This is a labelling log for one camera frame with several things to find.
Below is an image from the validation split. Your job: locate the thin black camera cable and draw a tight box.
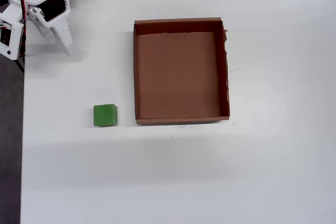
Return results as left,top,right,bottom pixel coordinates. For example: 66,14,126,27
14,55,26,74

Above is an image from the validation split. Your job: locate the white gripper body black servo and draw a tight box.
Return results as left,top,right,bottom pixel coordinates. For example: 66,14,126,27
5,0,71,28

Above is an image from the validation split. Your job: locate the brown cardboard box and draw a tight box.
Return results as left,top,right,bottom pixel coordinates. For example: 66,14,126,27
133,17,231,126

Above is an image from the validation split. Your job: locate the green cube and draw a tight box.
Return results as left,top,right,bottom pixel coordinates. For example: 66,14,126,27
93,103,118,127

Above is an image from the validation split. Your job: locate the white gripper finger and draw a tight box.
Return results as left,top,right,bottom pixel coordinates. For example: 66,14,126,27
28,5,56,42
50,13,74,56

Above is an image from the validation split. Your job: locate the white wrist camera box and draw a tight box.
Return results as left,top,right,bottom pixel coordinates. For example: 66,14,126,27
0,0,26,60

